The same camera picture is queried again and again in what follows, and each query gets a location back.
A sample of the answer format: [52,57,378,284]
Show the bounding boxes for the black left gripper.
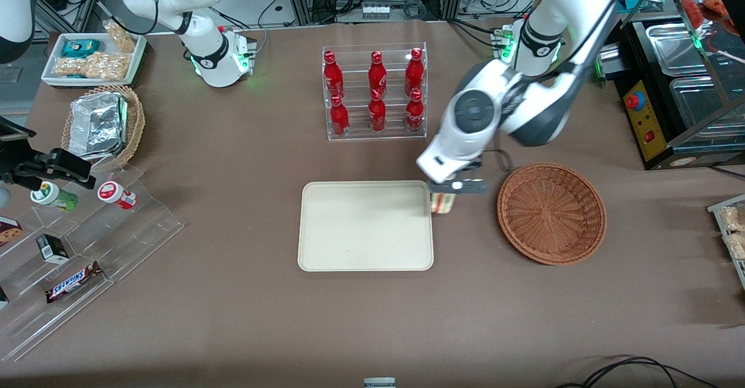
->
[448,156,484,182]

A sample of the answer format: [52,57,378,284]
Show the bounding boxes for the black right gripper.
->
[0,143,97,190]

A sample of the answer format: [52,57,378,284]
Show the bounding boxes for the light tan wicker basket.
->
[61,84,146,168]

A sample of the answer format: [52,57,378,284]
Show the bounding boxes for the round brown wicker basket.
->
[497,162,607,266]

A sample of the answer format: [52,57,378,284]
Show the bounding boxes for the cream rectangular tray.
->
[297,180,435,272]

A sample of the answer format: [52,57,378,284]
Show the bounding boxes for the white rectangular snack tray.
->
[41,32,148,88]

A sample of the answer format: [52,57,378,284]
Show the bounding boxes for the green label yogurt bottle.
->
[30,181,80,213]

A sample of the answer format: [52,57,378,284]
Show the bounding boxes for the red label yogurt bottle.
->
[97,181,138,211]

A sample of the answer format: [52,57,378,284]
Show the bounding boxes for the small black carton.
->
[36,234,71,264]

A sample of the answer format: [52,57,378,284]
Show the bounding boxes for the red cola bottle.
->
[405,48,425,97]
[368,88,387,133]
[368,51,388,95]
[406,88,425,133]
[329,94,350,138]
[323,51,345,99]

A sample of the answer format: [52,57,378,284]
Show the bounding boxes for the brown cookie box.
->
[0,216,24,248]

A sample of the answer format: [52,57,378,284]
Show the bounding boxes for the clear acrylic stepped stand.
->
[0,164,186,363]

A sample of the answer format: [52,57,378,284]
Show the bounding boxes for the wrapped nut brittle bars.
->
[55,52,130,81]

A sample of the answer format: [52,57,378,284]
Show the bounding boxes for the snickers chocolate bar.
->
[45,261,104,304]

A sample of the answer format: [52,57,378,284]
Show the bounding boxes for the clear acrylic bottle rack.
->
[322,42,428,142]

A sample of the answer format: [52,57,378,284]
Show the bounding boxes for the teal snack packet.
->
[61,39,101,59]

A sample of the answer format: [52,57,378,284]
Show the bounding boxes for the clear bag of nut snack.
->
[103,20,138,54]

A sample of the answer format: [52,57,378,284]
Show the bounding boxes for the black silver power unit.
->
[594,45,625,87]

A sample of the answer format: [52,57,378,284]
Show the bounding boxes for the metal food pan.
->
[644,23,718,79]
[669,76,745,140]

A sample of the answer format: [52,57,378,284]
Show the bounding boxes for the black food warmer cabinet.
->
[616,0,745,172]

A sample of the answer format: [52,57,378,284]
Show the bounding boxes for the clear bag of puffed snack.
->
[725,232,745,261]
[720,204,745,235]

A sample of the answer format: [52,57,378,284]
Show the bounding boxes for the black floor cable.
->
[555,355,721,388]

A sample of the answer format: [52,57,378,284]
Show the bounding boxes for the white wire snack tray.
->
[707,194,745,291]

